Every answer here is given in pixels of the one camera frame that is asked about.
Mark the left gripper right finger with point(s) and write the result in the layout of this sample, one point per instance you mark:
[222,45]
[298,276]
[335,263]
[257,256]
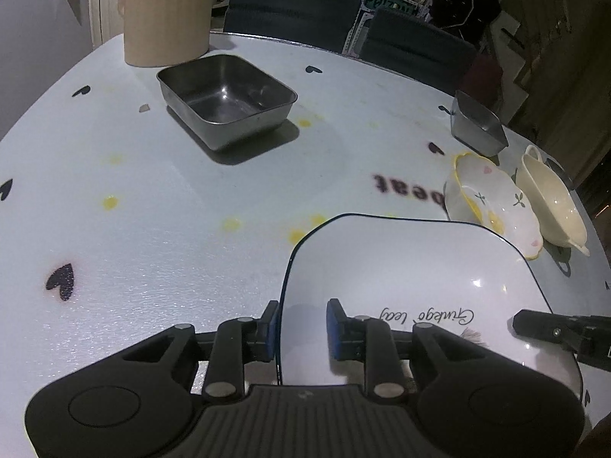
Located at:
[368,341]

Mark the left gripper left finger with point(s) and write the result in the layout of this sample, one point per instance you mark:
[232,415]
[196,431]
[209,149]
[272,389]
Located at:
[236,343]

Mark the white black-rimmed square plate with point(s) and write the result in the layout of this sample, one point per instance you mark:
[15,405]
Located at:
[458,276]

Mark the cream two-handled ceramic bowl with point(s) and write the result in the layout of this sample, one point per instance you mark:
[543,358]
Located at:
[560,222]

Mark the lemon pattern scalloped bowl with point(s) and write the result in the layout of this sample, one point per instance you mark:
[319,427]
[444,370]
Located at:
[478,192]

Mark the steel square tray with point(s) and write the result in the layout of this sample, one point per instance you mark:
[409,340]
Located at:
[225,99]
[476,126]

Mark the small round steel bowl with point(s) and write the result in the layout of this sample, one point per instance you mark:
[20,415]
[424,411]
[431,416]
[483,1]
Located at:
[562,175]

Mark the maroon chair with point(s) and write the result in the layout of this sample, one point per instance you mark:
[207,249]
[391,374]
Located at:
[483,80]

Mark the dark blue chair right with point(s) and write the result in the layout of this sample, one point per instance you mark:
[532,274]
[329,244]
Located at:
[416,49]

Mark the dark blue chair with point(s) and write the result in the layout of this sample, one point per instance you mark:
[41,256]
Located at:
[416,49]
[319,23]

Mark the dark blue chair left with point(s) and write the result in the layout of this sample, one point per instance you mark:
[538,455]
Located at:
[319,23]

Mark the teal POIZON sign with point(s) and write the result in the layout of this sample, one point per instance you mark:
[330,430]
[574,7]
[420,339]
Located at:
[360,29]

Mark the white kitchen cabinet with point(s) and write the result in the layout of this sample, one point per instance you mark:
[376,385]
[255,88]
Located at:
[105,21]

